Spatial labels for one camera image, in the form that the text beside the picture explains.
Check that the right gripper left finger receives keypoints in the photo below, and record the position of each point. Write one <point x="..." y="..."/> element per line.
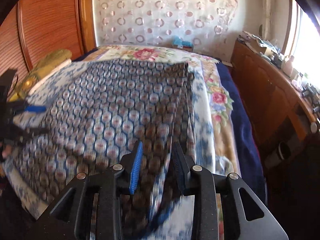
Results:
<point x="69" y="214"/>

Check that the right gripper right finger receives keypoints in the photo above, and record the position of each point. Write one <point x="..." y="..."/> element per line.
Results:
<point x="244" y="214"/>

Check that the blue circle-patterned silk garment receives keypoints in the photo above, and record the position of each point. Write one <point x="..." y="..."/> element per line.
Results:
<point x="112" y="109"/>

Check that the navy blue blanket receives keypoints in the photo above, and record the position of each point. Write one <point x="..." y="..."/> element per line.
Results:
<point x="247" y="153"/>

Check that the blue white floral sheet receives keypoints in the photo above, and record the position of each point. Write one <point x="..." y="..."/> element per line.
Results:
<point x="202" y="119"/>

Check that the yellow-green patterned cloth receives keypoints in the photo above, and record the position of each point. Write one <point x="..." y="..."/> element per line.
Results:
<point x="42" y="69"/>

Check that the long wooden sideboard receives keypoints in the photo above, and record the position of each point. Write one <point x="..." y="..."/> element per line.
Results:
<point x="286" y="132"/>

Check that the wooden wardrobe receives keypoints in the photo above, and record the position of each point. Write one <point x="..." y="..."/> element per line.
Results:
<point x="31" y="29"/>

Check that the clutter on sideboard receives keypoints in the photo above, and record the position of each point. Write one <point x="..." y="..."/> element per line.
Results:
<point x="275" y="52"/>

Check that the white circle-patterned curtain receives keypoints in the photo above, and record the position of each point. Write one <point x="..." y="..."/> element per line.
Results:
<point x="202" y="23"/>

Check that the blue tissue box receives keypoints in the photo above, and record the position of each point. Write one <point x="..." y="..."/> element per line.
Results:
<point x="178" y="43"/>

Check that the window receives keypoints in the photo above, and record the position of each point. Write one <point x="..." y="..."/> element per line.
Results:
<point x="302" y="43"/>

